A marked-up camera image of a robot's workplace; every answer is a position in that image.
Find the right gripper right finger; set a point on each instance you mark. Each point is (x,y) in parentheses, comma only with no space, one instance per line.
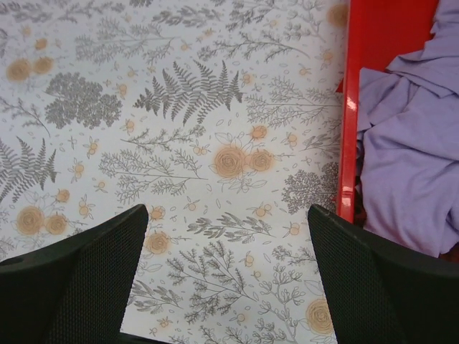
(381,292)

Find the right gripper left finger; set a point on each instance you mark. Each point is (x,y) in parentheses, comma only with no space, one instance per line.
(75,290)

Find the lavender t shirt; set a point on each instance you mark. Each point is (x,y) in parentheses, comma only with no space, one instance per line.
(407,141)

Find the floral patterned table mat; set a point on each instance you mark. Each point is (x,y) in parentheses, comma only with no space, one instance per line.
(221,117)

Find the red plastic bin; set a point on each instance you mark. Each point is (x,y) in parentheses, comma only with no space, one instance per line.
(377,32)

